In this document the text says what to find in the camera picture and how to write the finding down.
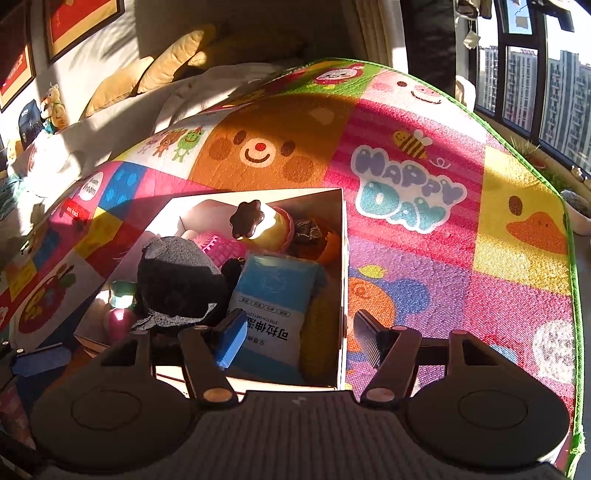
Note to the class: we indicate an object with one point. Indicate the small plush doll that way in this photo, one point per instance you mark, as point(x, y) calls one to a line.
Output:
point(54, 108)

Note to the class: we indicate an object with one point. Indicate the white bed sheet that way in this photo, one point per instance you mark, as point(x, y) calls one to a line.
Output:
point(115, 124)

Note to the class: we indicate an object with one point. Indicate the white cardboard box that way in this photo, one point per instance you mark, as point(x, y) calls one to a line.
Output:
point(339, 277)

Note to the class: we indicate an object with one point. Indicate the black plush toy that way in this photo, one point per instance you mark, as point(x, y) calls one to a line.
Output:
point(180, 277)

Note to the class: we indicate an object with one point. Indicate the black post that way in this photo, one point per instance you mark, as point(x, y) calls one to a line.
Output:
point(427, 37)

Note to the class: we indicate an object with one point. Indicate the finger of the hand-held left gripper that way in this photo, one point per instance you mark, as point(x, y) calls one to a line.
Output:
point(41, 360)

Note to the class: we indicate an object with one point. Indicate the toy fruit with brown cap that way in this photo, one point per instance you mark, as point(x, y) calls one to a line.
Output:
point(265, 228)

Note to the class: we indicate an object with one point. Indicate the yellow pillow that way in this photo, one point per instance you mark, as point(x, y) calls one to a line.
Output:
point(117, 85)
point(178, 55)

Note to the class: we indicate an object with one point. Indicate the beige curtain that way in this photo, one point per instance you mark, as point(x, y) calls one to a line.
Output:
point(381, 32)

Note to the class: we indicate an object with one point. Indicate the dark blue cushion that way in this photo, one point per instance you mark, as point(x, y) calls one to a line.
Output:
point(30, 120)

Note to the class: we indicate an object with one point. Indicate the dark crinkled wrapper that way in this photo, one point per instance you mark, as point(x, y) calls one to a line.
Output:
point(307, 231)

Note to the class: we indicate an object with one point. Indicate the yellow toy corn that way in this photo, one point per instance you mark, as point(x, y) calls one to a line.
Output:
point(323, 323)

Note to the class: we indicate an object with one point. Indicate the framed red wall picture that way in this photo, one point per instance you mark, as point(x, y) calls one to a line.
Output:
point(14, 50)
point(83, 25)

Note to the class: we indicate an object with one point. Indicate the pink plastic strainer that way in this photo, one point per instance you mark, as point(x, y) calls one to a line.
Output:
point(217, 247)

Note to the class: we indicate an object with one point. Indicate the pink toy with green top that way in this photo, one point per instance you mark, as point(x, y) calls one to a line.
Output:
point(121, 318)

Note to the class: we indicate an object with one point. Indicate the colourful cartoon play mat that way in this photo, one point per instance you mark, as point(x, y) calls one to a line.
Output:
point(438, 277)

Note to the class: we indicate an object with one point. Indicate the blue and white packet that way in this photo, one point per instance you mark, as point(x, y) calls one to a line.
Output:
point(272, 295)

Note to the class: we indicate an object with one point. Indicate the orange plastic toy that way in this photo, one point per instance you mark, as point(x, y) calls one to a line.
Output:
point(331, 247)

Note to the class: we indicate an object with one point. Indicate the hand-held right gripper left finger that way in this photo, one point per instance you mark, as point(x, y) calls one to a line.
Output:
point(231, 341)

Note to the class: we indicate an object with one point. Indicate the black window frame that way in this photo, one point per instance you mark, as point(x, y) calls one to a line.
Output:
point(521, 39)

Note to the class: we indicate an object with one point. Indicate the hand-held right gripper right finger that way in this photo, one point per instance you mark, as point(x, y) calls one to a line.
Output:
point(367, 334)

